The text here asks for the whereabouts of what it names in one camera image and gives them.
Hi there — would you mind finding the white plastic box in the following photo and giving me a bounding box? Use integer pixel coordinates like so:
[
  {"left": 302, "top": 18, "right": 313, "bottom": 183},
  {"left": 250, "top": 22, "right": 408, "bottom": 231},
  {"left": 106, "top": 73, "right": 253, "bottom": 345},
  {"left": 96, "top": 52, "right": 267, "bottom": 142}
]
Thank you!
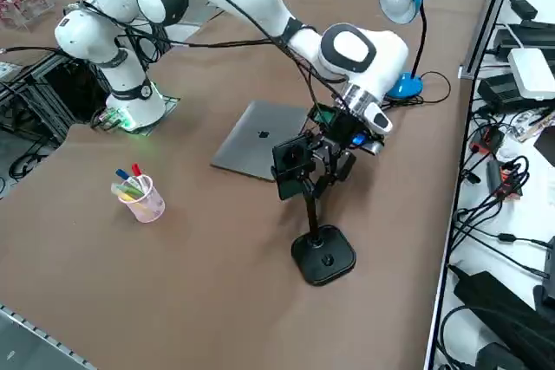
[{"left": 507, "top": 48, "right": 555, "bottom": 101}]

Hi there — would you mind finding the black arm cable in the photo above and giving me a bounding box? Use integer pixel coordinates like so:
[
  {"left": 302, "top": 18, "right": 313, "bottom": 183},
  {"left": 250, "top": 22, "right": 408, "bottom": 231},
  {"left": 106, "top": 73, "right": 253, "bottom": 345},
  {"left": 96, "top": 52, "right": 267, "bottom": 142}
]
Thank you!
[{"left": 158, "top": 0, "right": 348, "bottom": 107}]

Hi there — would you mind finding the yellow pen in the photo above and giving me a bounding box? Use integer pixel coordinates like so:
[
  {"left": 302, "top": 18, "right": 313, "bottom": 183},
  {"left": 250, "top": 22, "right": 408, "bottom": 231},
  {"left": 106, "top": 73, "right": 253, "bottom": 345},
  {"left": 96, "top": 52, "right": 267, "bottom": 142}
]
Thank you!
[{"left": 119, "top": 191, "right": 151, "bottom": 205}]

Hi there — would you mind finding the orange black device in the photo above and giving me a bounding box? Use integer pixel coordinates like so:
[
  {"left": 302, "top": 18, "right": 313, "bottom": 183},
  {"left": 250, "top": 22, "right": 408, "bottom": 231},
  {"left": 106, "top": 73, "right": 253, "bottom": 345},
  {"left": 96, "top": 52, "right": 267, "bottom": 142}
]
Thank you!
[{"left": 498, "top": 166, "right": 524, "bottom": 203}]

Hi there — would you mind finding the black power adapter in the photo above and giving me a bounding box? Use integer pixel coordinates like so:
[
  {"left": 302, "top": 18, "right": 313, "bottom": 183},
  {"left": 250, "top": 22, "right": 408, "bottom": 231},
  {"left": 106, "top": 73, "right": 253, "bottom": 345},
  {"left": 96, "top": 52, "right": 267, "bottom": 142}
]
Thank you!
[{"left": 453, "top": 270, "right": 552, "bottom": 336}]

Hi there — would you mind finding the black power brick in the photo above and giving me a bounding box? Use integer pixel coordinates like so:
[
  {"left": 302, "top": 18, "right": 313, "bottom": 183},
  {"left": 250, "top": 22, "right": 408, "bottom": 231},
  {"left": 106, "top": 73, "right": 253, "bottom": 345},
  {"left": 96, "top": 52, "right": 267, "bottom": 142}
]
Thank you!
[{"left": 507, "top": 0, "right": 539, "bottom": 21}]

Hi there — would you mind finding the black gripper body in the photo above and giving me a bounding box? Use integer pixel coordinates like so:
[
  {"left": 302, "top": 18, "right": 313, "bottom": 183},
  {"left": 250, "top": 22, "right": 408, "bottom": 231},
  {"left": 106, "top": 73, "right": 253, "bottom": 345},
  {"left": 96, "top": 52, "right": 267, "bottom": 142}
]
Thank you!
[{"left": 307, "top": 104, "right": 364, "bottom": 158}]

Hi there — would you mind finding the black desktop phone stand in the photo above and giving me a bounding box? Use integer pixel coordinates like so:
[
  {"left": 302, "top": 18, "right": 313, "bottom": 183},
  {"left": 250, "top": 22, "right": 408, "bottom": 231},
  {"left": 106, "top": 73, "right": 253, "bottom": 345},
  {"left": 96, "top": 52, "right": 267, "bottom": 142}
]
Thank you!
[{"left": 271, "top": 133, "right": 357, "bottom": 288}]

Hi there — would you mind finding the green highlighter pen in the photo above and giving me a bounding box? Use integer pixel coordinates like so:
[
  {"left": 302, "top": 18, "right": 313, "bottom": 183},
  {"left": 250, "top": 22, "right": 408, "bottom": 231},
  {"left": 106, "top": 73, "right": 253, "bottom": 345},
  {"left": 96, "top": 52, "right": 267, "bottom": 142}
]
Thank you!
[{"left": 111, "top": 182, "right": 144, "bottom": 198}]

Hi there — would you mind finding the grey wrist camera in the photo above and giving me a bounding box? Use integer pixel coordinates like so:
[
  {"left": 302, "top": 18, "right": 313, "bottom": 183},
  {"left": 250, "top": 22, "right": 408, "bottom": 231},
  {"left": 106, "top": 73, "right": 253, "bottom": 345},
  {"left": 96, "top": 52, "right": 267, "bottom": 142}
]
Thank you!
[{"left": 349, "top": 132, "right": 387, "bottom": 158}]

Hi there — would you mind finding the black flat box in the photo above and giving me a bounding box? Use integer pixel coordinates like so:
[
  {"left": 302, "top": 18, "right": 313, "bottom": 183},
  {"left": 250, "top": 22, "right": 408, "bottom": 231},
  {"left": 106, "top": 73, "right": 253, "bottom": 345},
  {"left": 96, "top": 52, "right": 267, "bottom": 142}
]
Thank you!
[{"left": 493, "top": 21, "right": 555, "bottom": 63}]

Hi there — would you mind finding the grey closed laptop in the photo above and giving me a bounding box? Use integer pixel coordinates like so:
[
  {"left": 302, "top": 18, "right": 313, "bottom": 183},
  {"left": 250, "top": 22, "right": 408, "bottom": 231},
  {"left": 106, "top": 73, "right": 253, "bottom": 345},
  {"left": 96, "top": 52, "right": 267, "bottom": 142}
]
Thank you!
[{"left": 211, "top": 100, "right": 311, "bottom": 183}]

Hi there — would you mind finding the pink mesh pen cup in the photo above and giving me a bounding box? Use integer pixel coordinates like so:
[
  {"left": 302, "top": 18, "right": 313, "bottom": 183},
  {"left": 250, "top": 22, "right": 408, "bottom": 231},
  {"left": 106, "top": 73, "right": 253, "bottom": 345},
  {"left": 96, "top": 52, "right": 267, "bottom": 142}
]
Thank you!
[{"left": 117, "top": 173, "right": 167, "bottom": 224}]

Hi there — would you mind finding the black lamp power cable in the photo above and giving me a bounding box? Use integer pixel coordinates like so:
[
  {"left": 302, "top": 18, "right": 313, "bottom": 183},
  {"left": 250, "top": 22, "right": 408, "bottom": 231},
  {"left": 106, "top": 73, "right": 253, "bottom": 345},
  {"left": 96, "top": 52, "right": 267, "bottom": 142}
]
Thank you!
[{"left": 383, "top": 69, "right": 452, "bottom": 110}]

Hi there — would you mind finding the aluminium camera post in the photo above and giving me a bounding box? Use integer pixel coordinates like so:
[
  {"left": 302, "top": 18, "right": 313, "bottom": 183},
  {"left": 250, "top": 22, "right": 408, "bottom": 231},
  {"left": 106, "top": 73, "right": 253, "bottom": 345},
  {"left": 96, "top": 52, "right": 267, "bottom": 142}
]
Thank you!
[{"left": 461, "top": 0, "right": 524, "bottom": 79}]

